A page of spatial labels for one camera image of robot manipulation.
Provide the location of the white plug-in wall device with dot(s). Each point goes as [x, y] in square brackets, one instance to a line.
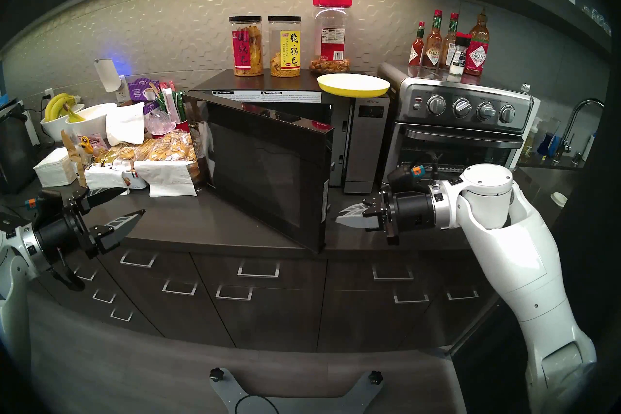
[106, 76]

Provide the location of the purple snack packet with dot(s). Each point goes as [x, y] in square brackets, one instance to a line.
[140, 89]

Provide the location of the chrome sink faucet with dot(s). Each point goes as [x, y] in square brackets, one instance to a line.
[562, 151]

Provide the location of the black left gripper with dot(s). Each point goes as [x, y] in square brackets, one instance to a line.
[58, 233]

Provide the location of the pink snack bag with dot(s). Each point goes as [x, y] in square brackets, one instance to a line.
[92, 144]

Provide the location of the small white round lid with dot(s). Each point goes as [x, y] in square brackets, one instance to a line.
[559, 198]

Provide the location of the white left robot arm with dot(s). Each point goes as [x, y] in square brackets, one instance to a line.
[9, 321]

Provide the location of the clear soap bottle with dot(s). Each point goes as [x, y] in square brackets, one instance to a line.
[530, 144]

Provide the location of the white stick packets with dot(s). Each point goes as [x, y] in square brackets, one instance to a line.
[170, 105]

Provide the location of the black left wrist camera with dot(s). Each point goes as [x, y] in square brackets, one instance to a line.
[48, 204]

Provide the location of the yellow banana bunch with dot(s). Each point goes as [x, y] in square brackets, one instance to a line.
[56, 105]

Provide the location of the small red cup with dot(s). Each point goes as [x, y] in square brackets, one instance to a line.
[182, 127]

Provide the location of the slim green-neck sauce bottle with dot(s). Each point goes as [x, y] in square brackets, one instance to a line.
[449, 47]

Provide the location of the silver toaster oven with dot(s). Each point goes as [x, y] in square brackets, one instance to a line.
[451, 127]

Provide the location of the large clear jar red lid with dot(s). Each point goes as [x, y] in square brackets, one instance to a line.
[331, 39]

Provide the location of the yellow plate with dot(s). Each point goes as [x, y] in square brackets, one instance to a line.
[354, 84]

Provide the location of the black base knob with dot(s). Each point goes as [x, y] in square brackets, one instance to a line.
[216, 374]
[374, 376]

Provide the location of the snack jar red label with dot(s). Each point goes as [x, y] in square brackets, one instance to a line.
[245, 49]

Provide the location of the white wall outlet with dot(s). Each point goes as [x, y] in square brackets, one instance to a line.
[48, 93]

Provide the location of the snack jar yellow label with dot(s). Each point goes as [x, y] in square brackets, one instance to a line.
[286, 49]

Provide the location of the tall Tabasco sauce bottle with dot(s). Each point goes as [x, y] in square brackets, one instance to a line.
[433, 51]

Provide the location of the small red Tabasco bottle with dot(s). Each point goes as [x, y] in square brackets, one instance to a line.
[416, 54]

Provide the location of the white box of packaged cakes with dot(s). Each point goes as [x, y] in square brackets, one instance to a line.
[165, 151]

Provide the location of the black silver microwave oven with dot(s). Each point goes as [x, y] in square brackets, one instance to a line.
[368, 146]

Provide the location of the brown paper packet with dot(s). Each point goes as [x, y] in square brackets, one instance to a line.
[73, 156]

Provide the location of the white napkin stack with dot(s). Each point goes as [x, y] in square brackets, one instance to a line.
[53, 168]

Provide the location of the white plastic bottle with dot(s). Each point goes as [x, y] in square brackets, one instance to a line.
[588, 148]

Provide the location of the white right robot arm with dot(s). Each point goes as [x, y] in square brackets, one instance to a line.
[524, 262]

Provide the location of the large Tabasco bottle diamond label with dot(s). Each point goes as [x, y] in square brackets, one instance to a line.
[477, 54]

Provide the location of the dark lower drawer cabinet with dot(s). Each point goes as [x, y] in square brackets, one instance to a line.
[291, 321]

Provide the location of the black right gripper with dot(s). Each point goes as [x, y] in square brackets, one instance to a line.
[412, 211]

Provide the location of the large white bowl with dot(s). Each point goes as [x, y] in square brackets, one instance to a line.
[94, 119]

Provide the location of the pepper shaker red cap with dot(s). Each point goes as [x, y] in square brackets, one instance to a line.
[458, 59]

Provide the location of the small white bowl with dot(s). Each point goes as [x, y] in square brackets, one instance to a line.
[51, 129]

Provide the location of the green stick packets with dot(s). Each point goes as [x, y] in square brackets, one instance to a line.
[180, 107]

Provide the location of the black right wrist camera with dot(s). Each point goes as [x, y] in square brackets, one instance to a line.
[400, 180]

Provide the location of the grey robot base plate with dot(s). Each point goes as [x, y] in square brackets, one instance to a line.
[228, 393]

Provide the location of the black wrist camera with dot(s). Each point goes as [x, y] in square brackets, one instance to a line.
[48, 204]
[400, 180]

